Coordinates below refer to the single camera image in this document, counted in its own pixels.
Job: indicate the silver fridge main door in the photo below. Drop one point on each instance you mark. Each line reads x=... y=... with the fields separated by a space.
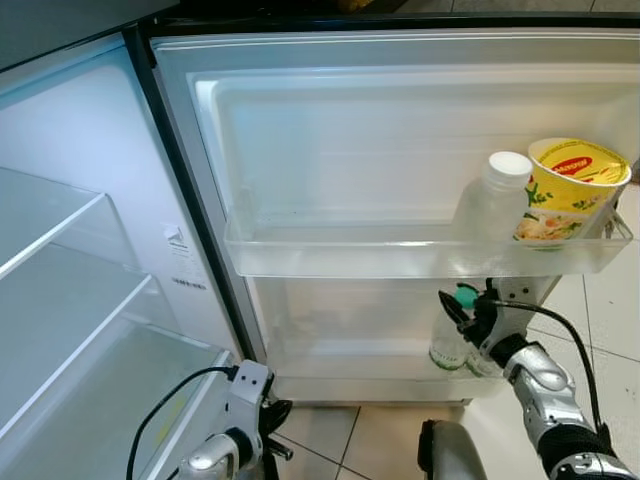
x=400 y=120

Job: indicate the clear crisper drawer cover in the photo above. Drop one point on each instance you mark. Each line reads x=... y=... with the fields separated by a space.
x=120 y=420

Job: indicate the silver freezer door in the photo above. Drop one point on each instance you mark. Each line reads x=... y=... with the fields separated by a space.
x=80 y=20

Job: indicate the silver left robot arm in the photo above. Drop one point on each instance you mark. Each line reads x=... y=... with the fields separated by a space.
x=205 y=462

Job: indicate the short clear door bin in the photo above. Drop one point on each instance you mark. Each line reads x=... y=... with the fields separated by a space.
x=340 y=370

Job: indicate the clear bottle green cap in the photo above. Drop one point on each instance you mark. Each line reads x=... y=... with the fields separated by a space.
x=450 y=345

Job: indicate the grey robot leg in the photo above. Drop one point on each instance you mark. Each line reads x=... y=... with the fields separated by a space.
x=455 y=455

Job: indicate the clear glass fridge shelf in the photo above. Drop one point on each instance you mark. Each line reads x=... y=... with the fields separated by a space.
x=50 y=215
x=80 y=330

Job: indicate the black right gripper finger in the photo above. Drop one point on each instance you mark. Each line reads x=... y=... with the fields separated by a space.
x=452 y=308

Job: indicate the fridge label sticker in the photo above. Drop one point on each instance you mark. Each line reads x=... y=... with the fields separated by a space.
x=183 y=255

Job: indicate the yellow instant noodle cup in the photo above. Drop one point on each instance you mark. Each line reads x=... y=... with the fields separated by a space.
x=570 y=190

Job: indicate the clear bottle white cap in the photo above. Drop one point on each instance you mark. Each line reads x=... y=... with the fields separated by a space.
x=505 y=175

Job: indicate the long clear door bin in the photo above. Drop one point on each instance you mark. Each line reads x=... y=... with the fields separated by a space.
x=330 y=255

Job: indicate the silver fridge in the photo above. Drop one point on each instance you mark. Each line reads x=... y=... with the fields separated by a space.
x=80 y=110

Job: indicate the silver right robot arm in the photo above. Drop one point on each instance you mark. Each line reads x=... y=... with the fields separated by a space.
x=545 y=385

